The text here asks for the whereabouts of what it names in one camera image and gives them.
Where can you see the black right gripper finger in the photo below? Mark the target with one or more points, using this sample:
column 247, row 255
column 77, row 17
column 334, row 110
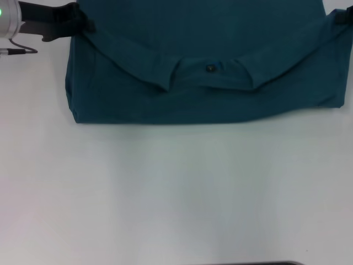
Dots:
column 346, row 16

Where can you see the teal t-shirt with beige print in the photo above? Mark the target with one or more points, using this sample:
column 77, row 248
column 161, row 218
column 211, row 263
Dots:
column 193, row 96

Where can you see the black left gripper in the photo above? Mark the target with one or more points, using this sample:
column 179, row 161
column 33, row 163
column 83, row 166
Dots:
column 49, row 20

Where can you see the dark curved robot chest edge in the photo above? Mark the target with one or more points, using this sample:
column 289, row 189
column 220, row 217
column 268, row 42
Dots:
column 275, row 263

